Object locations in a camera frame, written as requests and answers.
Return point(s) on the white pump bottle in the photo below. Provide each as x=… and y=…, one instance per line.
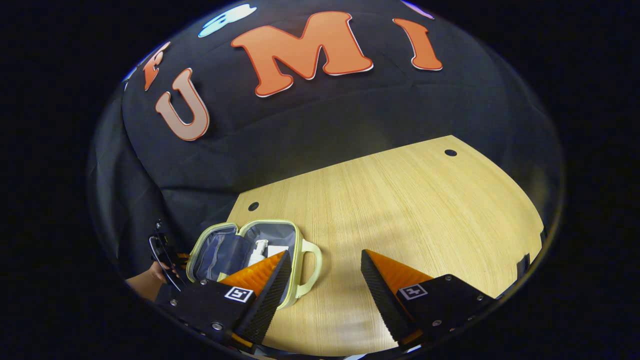
x=258, y=252

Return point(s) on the white squeeze tube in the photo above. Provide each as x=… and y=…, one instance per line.
x=277, y=250

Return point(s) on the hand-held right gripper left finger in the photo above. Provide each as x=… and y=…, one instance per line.
x=267, y=300

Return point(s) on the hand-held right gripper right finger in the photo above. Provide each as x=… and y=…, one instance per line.
x=382, y=300

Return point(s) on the cream yellow suitcase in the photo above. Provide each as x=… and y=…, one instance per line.
x=225, y=250

